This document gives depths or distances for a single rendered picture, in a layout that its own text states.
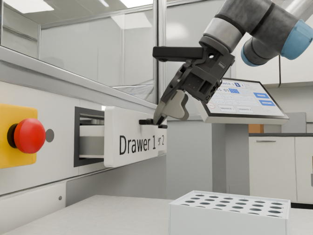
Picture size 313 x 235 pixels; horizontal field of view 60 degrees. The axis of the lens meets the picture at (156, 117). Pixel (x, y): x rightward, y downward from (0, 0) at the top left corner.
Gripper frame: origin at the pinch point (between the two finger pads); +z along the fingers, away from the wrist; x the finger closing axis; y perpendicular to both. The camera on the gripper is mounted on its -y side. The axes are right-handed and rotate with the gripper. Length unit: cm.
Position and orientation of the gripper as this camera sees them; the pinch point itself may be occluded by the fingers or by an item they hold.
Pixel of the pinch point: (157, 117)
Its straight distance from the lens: 61.1
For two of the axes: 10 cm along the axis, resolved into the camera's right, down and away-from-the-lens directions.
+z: -5.5, 8.3, 1.1
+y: 7.9, 5.6, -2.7
